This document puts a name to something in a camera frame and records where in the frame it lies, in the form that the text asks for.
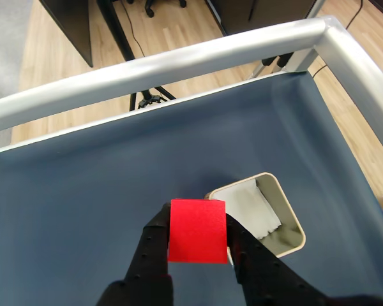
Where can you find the red cube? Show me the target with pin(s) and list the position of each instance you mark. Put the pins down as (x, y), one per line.
(198, 231)

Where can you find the beige square box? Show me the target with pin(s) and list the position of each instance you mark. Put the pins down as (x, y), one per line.
(293, 220)

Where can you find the black tripod stand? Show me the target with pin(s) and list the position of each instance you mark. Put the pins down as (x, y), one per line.
(148, 97)

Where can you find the silver metal frame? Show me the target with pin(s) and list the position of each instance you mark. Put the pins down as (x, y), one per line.
(178, 60)

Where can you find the dark wood side panel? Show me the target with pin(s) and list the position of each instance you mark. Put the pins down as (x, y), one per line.
(73, 25)

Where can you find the white tissue paper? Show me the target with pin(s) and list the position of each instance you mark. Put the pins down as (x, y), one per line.
(252, 207)

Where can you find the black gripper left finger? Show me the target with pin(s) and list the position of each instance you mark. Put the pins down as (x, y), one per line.
(151, 252)

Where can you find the black metal desk leg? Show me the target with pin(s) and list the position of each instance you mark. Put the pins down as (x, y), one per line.
(115, 25)

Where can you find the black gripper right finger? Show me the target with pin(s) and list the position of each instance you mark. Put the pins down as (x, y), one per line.
(265, 274)

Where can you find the black chair wheel base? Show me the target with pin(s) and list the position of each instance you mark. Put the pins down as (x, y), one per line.
(150, 8)

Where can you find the blue-grey mat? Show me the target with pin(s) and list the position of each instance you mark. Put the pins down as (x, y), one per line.
(99, 178)

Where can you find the dark cabinet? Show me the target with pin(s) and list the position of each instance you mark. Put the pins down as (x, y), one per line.
(258, 12)

